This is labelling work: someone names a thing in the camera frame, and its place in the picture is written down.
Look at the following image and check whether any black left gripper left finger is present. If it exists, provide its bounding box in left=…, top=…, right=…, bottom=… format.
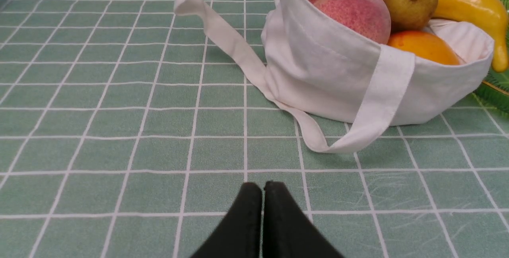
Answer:
left=192, top=182, right=262, bottom=258

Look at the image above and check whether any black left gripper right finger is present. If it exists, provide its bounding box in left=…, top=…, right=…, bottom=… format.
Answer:
left=262, top=181, right=343, bottom=258

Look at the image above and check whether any brown-green pear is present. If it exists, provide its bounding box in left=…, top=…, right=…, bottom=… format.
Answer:
left=383, top=0, right=438, bottom=33

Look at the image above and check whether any white cloth tote bag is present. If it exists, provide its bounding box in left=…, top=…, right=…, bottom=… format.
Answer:
left=173, top=0, right=495, bottom=153

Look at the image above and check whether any green checkered tablecloth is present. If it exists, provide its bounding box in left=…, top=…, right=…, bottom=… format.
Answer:
left=0, top=0, right=509, bottom=258

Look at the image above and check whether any orange mango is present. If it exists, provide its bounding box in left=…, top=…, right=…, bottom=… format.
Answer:
left=387, top=30, right=460, bottom=65

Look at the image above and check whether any pink peach with leaf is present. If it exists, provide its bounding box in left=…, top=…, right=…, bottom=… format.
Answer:
left=308, top=0, right=391, bottom=44

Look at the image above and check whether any green glass plate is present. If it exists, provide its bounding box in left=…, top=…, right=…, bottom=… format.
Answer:
left=471, top=0, right=509, bottom=113

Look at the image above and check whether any yellow banana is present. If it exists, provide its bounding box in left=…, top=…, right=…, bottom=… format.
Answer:
left=432, top=0, right=508, bottom=73

